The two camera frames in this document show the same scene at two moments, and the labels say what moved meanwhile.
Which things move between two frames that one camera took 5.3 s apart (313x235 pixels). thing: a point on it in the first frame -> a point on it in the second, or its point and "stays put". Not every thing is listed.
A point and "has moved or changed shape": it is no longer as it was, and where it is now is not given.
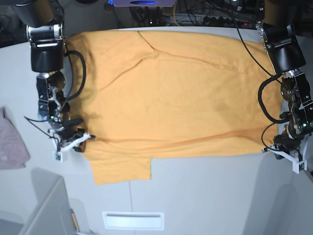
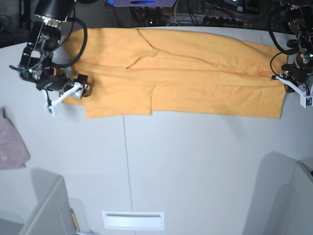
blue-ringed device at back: (153, 3) stays put
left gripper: (67, 129) -> (56, 82)
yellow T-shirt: (153, 94) has moved or changed shape
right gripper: (290, 138) -> (298, 75)
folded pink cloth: (13, 153) stays put
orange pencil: (74, 221) stays put
